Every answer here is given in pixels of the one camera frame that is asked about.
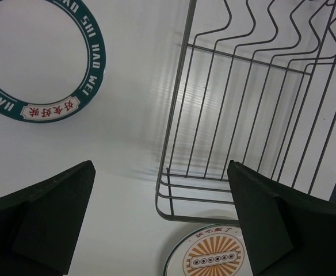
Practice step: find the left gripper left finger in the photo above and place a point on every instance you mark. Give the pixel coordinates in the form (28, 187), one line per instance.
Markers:
(40, 224)

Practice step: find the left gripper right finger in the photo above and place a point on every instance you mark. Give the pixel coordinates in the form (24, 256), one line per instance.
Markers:
(286, 232)

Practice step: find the orange sunburst plate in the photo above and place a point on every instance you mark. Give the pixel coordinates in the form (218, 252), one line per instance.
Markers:
(210, 250)

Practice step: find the green rimmed white plate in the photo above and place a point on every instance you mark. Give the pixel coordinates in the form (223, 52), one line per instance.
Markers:
(42, 113)

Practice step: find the grey wire dish rack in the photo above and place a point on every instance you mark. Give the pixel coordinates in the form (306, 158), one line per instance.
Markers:
(255, 84)

